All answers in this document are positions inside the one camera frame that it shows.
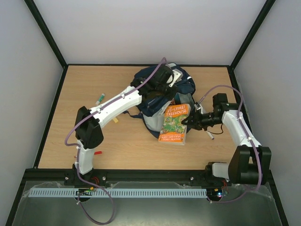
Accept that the orange Treehouse children's book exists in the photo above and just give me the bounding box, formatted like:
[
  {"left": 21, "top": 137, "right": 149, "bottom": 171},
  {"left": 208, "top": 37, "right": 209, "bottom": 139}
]
[{"left": 158, "top": 104, "right": 190, "bottom": 145}]

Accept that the navy blue student backpack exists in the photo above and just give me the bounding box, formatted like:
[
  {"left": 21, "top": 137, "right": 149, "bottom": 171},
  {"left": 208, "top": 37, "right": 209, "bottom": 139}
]
[{"left": 131, "top": 63, "right": 196, "bottom": 138}]

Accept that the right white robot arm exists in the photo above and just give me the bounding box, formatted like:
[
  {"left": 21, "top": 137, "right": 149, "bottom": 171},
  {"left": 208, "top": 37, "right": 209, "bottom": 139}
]
[{"left": 182, "top": 93, "right": 271, "bottom": 185}]

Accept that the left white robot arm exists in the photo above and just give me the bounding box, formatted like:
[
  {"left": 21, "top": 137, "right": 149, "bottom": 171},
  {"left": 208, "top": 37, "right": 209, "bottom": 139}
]
[{"left": 75, "top": 65, "right": 182, "bottom": 175}]

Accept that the purple capped marker pen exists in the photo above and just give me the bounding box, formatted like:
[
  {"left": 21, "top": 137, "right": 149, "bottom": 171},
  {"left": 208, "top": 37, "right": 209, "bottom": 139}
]
[{"left": 207, "top": 131, "right": 214, "bottom": 140}]

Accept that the green capped glue stick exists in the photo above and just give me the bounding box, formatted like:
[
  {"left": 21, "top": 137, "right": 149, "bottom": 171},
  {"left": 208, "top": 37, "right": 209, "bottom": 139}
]
[{"left": 95, "top": 93, "right": 105, "bottom": 105}]

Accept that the right controller circuit board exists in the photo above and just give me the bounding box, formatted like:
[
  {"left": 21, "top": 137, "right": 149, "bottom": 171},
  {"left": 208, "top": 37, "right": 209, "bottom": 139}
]
[{"left": 206, "top": 187, "right": 229, "bottom": 197}]

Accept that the controller circuit board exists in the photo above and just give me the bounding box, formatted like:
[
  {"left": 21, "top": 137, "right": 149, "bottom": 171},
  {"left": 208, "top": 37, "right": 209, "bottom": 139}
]
[
  {"left": 206, "top": 187, "right": 229, "bottom": 197},
  {"left": 75, "top": 187, "right": 97, "bottom": 196}
]

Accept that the left controller circuit board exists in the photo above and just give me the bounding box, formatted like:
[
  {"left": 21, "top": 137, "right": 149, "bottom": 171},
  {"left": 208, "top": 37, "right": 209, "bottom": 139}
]
[{"left": 75, "top": 187, "right": 97, "bottom": 196}]

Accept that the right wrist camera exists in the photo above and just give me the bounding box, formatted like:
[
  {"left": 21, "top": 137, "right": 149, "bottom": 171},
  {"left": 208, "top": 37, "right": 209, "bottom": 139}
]
[{"left": 194, "top": 102, "right": 203, "bottom": 114}]

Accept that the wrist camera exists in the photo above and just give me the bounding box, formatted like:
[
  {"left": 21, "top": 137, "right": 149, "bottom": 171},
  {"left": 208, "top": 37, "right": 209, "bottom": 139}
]
[
  {"left": 168, "top": 69, "right": 183, "bottom": 87},
  {"left": 194, "top": 102, "right": 203, "bottom": 114}
]

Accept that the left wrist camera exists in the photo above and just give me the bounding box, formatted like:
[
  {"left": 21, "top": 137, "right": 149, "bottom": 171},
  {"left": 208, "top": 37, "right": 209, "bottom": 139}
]
[{"left": 168, "top": 69, "right": 183, "bottom": 87}]

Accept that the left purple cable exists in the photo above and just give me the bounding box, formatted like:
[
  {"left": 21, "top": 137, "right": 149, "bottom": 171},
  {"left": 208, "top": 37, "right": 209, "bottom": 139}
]
[{"left": 64, "top": 56, "right": 168, "bottom": 224}]

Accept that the black enclosure frame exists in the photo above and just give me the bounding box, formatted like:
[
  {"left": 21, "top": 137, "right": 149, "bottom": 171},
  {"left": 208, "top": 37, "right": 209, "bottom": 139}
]
[{"left": 5, "top": 0, "right": 289, "bottom": 226}]

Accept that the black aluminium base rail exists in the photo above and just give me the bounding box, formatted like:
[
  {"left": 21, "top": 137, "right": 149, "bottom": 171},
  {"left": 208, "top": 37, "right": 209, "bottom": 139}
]
[{"left": 22, "top": 169, "right": 230, "bottom": 188}]

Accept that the light blue slotted cable duct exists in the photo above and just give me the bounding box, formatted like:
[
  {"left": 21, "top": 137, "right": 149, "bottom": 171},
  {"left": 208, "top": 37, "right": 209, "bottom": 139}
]
[{"left": 28, "top": 188, "right": 207, "bottom": 198}]

